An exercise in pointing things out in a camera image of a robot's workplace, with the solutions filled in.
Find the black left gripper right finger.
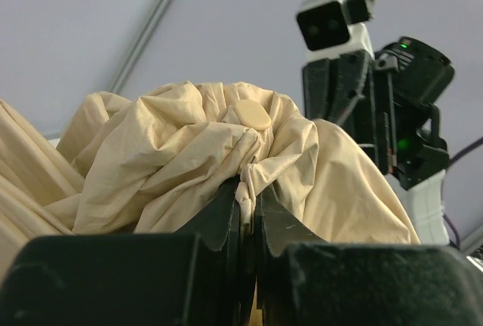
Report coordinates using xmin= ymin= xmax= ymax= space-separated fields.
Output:
xmin=255 ymin=187 xmax=482 ymax=326

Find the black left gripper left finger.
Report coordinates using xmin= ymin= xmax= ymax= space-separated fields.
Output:
xmin=1 ymin=178 xmax=240 ymax=325

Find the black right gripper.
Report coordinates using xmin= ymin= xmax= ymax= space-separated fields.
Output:
xmin=302 ymin=50 xmax=396 ymax=174

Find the beige and black folding umbrella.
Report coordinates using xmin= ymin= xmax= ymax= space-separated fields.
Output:
xmin=1 ymin=82 xmax=420 ymax=271

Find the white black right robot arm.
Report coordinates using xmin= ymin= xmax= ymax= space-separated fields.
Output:
xmin=302 ymin=36 xmax=454 ymax=245

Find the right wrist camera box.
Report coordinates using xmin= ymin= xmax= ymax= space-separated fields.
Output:
xmin=296 ymin=0 xmax=377 ymax=63

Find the aluminium frame post left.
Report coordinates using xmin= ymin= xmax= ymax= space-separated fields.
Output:
xmin=106 ymin=0 xmax=173 ymax=94

